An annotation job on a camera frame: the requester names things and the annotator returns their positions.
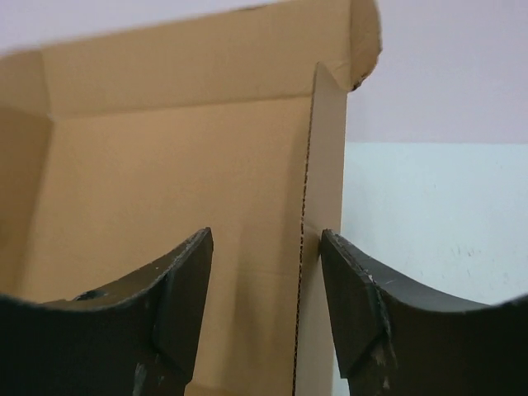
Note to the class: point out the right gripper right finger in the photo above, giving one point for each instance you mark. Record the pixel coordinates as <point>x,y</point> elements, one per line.
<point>396,336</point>

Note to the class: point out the cardboard box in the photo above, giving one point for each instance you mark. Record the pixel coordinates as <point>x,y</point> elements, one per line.
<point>117,148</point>

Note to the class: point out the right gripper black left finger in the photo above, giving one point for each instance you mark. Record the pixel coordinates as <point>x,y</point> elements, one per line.
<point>137,335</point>

